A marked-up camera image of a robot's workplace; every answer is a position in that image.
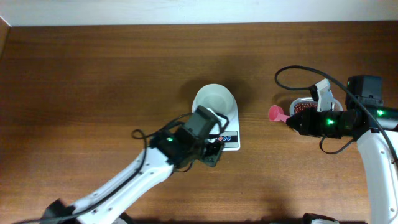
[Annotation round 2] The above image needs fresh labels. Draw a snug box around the pink plastic measuring scoop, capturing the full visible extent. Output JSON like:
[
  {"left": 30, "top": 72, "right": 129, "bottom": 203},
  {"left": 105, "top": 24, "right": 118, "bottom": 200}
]
[{"left": 268, "top": 105, "right": 289, "bottom": 123}]

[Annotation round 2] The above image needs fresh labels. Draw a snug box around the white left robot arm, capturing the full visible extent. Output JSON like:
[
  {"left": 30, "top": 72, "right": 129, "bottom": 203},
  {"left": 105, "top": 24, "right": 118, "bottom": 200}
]
[{"left": 38, "top": 105, "right": 236, "bottom": 223}]

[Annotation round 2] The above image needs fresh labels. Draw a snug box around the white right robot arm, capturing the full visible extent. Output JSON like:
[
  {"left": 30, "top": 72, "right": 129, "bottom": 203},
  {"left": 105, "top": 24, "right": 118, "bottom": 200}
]
[{"left": 286, "top": 75, "right": 397, "bottom": 223}]

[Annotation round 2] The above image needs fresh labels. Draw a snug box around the white digital kitchen scale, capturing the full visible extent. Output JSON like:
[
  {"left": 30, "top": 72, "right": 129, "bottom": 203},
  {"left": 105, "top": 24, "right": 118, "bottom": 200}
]
[{"left": 210, "top": 98, "right": 241, "bottom": 151}]

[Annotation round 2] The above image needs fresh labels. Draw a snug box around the white round bowl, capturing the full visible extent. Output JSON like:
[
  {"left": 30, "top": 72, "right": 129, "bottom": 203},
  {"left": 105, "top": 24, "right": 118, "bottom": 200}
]
[{"left": 192, "top": 84, "right": 238, "bottom": 120}]

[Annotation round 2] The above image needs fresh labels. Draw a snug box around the clear container of red beans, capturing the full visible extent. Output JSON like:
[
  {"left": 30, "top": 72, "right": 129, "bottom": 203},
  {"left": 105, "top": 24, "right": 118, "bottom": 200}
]
[{"left": 289, "top": 97, "right": 343, "bottom": 116}]

